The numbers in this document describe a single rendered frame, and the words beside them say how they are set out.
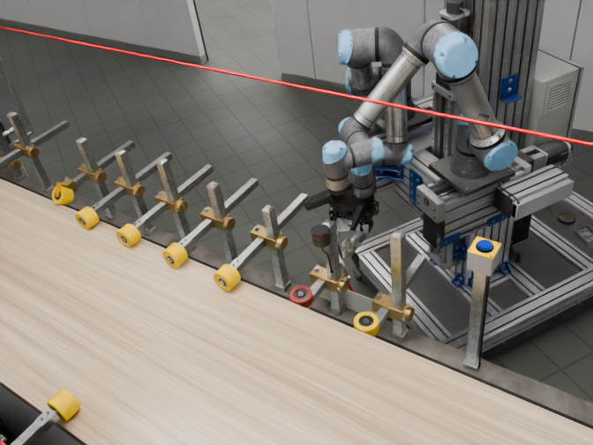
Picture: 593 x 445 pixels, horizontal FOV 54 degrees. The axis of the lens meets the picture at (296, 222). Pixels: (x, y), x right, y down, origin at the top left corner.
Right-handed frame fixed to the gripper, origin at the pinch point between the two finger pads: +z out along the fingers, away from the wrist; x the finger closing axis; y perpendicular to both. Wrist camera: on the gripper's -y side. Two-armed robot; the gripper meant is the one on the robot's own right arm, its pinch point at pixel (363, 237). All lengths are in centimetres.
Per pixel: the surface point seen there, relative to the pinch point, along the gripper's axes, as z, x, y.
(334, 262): -13.4, -5.8, -28.4
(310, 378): -8, -21, -68
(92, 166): -18, 119, -28
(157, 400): -8, 14, -97
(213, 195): -26, 45, -29
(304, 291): -7.8, -0.3, -40.5
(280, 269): 0.8, 19.3, -28.9
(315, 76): 73, 181, 234
